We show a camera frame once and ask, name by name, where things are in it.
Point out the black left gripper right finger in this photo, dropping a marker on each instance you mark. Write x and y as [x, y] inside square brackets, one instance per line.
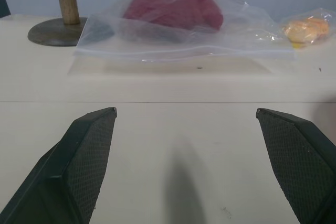
[302, 161]

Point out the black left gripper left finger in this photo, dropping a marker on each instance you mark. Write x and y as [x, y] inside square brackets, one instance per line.
[65, 166]

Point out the red round object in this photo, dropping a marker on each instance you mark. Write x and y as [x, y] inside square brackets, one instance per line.
[174, 6]

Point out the small clear plastic bag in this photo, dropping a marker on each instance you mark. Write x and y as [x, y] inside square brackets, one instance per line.
[309, 24]

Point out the wooden stand with round base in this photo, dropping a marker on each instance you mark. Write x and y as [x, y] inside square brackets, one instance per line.
[64, 16]

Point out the large clear plastic zip bag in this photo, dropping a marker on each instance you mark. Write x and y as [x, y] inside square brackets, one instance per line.
[168, 43]

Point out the dark object at edge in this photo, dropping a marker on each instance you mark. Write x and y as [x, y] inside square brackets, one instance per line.
[4, 3]

